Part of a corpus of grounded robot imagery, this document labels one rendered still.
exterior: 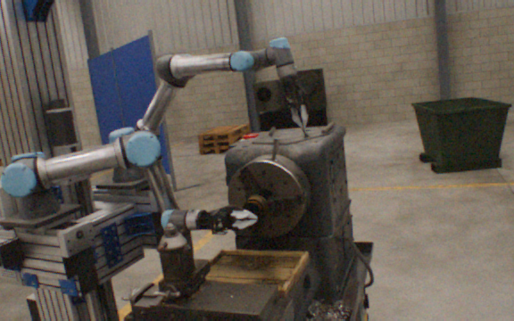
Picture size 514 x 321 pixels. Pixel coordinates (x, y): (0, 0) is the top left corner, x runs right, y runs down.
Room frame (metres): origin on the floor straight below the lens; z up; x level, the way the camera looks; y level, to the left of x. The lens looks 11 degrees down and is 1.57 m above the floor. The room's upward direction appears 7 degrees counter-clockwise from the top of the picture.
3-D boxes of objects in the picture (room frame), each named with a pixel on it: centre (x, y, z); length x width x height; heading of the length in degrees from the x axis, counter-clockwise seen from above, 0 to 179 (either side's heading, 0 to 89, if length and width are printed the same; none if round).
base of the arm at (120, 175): (2.04, 0.60, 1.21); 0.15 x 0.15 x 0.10
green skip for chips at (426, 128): (5.98, -2.80, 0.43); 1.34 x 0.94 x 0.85; 172
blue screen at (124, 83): (8.21, 2.32, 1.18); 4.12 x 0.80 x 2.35; 32
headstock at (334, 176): (2.12, -0.16, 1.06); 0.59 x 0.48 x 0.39; 158
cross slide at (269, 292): (1.19, 0.21, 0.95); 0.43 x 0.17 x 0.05; 68
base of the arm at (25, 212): (1.61, 0.84, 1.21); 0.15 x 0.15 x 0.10
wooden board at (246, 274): (1.48, 0.08, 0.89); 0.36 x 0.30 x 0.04; 68
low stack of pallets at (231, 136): (9.94, 0.63, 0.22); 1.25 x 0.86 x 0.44; 163
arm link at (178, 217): (1.59, 0.32, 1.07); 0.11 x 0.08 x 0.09; 68
